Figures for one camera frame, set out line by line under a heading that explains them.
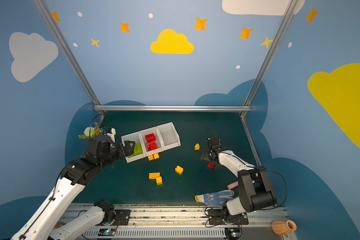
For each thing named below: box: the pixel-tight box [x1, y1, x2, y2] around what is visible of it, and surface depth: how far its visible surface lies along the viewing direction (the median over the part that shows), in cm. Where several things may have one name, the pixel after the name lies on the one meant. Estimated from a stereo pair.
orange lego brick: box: [148, 172, 163, 182], surface depth 90 cm
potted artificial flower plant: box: [78, 122, 103, 140], surface depth 92 cm
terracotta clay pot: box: [271, 219, 297, 236], surface depth 65 cm
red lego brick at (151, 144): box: [146, 138, 158, 151], surface depth 103 cm
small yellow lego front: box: [156, 176, 163, 186], surface depth 86 cm
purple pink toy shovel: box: [227, 181, 239, 190], surface depth 86 cm
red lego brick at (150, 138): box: [145, 133, 156, 143], surface depth 106 cm
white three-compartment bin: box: [121, 122, 181, 164], surface depth 101 cm
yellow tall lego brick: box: [175, 165, 184, 175], surface depth 91 cm
